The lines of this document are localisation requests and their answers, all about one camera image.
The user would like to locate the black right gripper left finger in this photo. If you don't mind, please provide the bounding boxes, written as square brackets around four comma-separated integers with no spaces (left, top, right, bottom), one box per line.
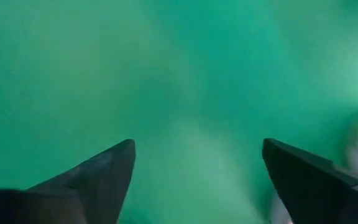
[0,139,136,224]

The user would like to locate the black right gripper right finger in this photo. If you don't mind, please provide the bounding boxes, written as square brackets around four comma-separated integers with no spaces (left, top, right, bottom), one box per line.
[262,138,358,224]

